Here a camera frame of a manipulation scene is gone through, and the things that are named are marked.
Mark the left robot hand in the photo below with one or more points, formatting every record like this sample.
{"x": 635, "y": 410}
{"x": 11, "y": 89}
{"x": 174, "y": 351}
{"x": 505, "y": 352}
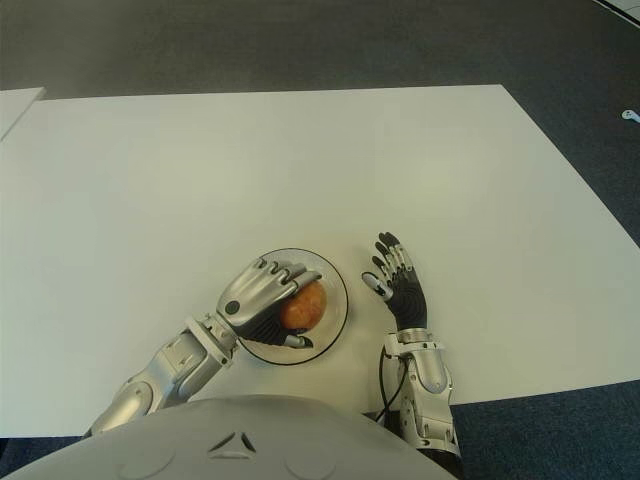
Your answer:
{"x": 247, "y": 295}

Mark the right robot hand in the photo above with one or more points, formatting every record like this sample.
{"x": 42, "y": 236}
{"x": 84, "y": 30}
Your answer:
{"x": 410, "y": 302}

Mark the red yellow apple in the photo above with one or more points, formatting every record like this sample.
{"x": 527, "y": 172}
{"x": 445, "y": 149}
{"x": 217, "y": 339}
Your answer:
{"x": 307, "y": 307}

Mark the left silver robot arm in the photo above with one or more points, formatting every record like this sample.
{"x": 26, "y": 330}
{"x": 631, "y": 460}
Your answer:
{"x": 170, "y": 365}

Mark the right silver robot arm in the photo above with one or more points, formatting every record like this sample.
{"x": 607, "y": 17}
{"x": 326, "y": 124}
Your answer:
{"x": 430, "y": 380}

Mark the white plate black rim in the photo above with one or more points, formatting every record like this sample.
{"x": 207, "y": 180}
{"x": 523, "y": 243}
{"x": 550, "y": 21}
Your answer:
{"x": 335, "y": 320}

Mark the grey robot torso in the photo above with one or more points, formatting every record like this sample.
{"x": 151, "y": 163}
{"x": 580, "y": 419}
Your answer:
{"x": 225, "y": 445}

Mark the white controller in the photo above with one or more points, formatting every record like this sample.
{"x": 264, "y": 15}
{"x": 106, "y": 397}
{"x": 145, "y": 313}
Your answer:
{"x": 630, "y": 115}

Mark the adjacent white table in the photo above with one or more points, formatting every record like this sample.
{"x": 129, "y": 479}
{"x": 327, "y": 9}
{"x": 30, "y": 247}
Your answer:
{"x": 17, "y": 110}

